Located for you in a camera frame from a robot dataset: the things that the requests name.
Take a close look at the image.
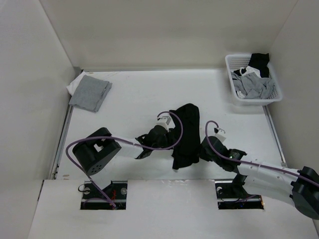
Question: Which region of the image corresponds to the black tank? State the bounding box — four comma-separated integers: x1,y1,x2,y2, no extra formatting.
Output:
248,53,270,78
170,103,200,170

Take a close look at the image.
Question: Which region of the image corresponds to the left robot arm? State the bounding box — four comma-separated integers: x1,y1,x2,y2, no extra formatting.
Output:
72,125,183,199

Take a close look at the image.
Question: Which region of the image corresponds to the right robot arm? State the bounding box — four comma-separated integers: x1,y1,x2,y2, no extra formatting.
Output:
199,136,319,220

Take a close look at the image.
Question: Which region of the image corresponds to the grey tank top in basket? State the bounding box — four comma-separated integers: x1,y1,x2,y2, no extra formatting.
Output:
231,72,275,100

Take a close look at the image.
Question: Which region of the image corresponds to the folded grey tank top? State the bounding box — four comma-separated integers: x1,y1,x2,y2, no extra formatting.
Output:
69,75,112,113

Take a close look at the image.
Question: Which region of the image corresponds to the white tank top in basket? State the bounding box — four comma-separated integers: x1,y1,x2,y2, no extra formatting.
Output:
234,66,261,99

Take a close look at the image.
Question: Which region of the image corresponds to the black tank top in basket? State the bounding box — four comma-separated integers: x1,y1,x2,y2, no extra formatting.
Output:
248,53,270,78

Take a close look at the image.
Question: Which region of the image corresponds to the folded white tank top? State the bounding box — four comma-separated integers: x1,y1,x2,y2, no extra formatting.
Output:
66,74,84,96

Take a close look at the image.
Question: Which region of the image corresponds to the white plastic laundry basket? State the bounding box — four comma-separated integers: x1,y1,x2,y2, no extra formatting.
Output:
225,53,283,106

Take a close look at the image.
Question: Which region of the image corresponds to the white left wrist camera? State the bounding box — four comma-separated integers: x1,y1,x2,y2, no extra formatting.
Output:
156,115,175,131

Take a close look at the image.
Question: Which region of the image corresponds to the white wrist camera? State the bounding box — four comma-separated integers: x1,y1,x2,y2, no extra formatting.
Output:
214,127,226,143
156,115,175,131

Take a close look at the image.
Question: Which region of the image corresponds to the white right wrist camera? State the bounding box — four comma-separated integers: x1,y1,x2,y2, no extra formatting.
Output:
214,127,226,143

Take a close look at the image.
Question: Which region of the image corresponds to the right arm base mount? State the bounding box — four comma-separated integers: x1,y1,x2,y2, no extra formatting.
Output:
215,174,264,210

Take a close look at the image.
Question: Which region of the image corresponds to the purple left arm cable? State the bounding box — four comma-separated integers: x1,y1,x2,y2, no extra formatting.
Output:
66,111,184,207

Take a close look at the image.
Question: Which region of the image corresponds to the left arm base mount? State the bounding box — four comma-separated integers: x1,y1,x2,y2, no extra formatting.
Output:
78,181,128,210

